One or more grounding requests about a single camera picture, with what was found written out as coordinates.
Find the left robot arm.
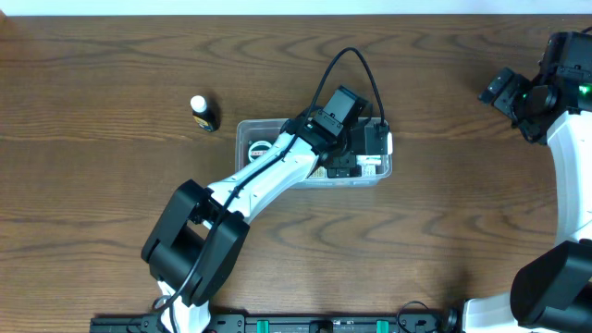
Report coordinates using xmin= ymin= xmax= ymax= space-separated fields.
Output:
xmin=141 ymin=86 xmax=392 ymax=332

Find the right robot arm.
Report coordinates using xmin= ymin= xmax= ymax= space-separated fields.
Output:
xmin=460 ymin=29 xmax=591 ymax=333

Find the left black cable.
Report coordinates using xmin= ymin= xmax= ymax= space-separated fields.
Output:
xmin=152 ymin=46 xmax=389 ymax=333

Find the white blue Panadol box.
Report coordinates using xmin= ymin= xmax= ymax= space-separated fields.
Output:
xmin=356 ymin=155 xmax=382 ymax=167

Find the small dark dropper bottle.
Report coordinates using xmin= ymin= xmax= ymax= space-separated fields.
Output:
xmin=190 ymin=95 xmax=219 ymax=132

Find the blue children patches box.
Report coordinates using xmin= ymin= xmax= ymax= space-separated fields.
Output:
xmin=309 ymin=166 xmax=391 ymax=179

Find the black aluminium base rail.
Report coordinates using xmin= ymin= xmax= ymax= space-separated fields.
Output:
xmin=89 ymin=311 xmax=461 ymax=333

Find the green round-label box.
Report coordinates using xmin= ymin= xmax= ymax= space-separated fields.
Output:
xmin=247 ymin=140 xmax=272 ymax=163

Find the clear plastic container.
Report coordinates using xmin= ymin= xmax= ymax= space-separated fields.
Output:
xmin=235 ymin=118 xmax=392 ymax=189

